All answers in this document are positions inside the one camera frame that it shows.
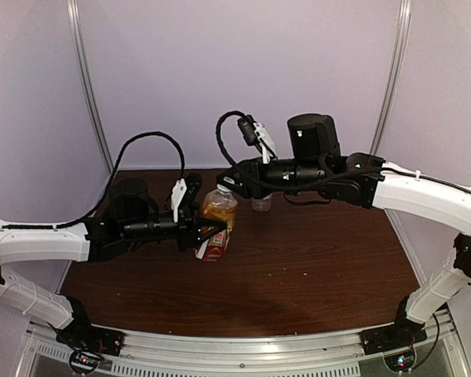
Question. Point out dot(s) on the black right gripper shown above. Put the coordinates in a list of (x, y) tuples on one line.
[(251, 181)]

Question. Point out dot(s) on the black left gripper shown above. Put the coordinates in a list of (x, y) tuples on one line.
[(188, 226)]

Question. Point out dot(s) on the amber tea bottle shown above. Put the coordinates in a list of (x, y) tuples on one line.
[(219, 213)]

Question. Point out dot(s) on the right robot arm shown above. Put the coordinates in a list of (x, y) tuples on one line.
[(360, 179)]

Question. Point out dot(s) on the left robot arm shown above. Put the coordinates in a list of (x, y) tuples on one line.
[(132, 218)]

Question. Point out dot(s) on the clear water bottle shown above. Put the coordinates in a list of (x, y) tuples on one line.
[(262, 204)]

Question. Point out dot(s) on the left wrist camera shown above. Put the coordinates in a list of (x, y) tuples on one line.
[(184, 193)]

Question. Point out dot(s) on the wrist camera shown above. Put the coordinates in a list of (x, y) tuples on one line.
[(184, 193), (256, 135)]

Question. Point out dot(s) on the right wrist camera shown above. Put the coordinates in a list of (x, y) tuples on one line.
[(256, 135)]

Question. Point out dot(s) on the front aluminium rail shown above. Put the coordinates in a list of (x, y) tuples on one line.
[(337, 353)]

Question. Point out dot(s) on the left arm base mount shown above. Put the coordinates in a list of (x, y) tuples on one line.
[(80, 334)]

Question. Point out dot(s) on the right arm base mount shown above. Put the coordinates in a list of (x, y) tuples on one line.
[(401, 333)]

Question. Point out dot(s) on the left aluminium frame post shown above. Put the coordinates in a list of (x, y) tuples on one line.
[(82, 62)]

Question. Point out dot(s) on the aluminium frame post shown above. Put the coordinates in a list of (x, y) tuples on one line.
[(398, 53), (82, 62)]

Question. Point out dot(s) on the right aluminium frame post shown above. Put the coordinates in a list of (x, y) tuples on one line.
[(398, 53)]

